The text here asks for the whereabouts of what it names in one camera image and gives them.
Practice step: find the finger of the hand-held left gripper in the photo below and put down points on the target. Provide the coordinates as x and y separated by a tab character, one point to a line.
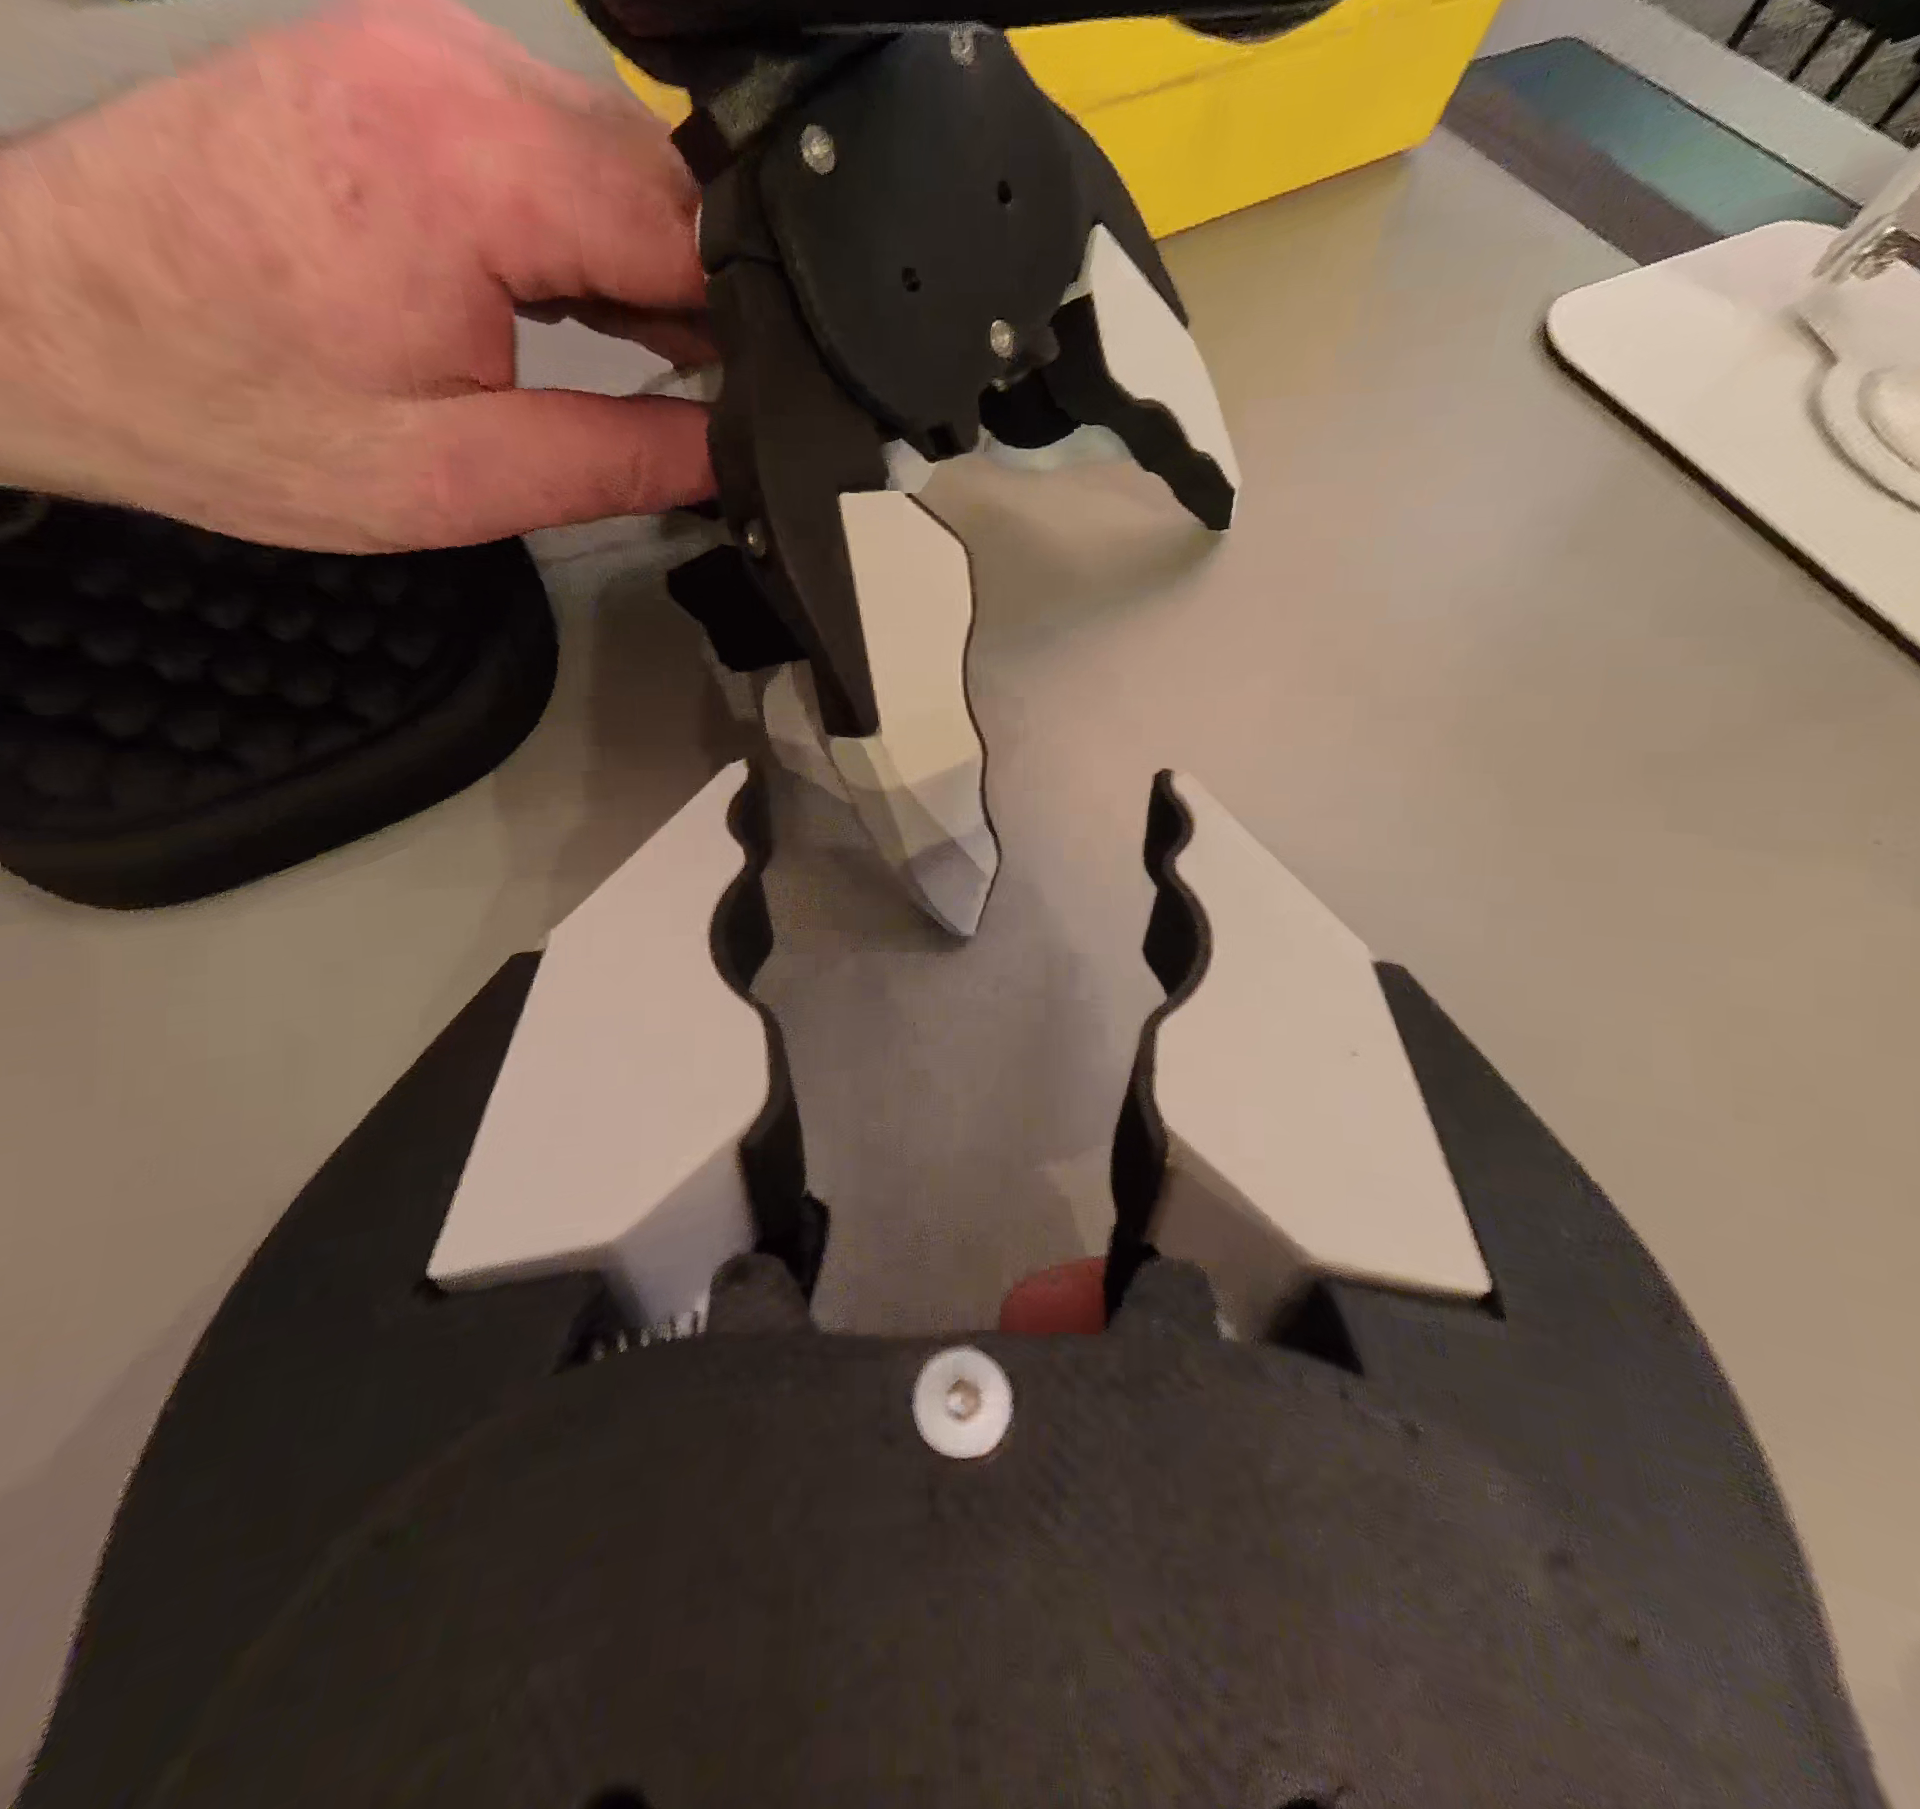
1156	356
915	730

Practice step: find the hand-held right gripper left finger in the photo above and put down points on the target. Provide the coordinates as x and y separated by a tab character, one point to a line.
615	1088

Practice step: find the black mesh object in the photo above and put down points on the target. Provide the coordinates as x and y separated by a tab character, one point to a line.
225	700

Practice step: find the black panel on white stand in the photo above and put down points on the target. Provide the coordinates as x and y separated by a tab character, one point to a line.
1756	384

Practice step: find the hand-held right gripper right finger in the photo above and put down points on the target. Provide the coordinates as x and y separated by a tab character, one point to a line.
1306	1088

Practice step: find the yellow plastic bin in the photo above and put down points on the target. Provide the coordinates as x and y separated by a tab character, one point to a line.
1275	85

